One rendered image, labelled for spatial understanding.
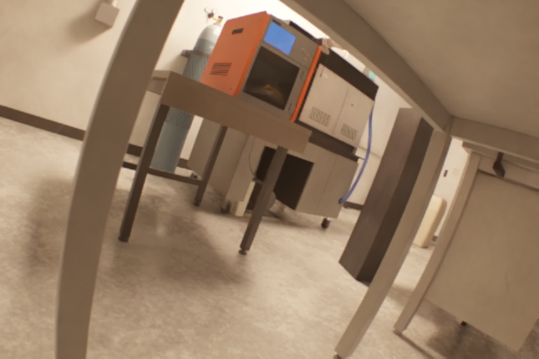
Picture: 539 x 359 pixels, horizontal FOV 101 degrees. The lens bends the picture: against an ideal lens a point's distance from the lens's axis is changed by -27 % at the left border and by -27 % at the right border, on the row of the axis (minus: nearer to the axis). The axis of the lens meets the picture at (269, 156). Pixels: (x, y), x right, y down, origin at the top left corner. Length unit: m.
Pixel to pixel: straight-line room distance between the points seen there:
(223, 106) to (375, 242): 1.19
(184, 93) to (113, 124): 0.78
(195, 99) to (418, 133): 1.27
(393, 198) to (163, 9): 1.65
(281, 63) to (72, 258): 1.22
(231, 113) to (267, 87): 0.26
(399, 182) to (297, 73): 0.87
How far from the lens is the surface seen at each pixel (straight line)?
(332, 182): 2.64
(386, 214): 1.84
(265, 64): 1.37
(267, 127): 1.31
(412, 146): 1.85
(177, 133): 2.68
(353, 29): 0.55
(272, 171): 1.49
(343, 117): 2.65
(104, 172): 0.37
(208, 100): 1.16
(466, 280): 1.45
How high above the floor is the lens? 0.61
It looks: 3 degrees down
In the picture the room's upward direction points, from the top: 21 degrees clockwise
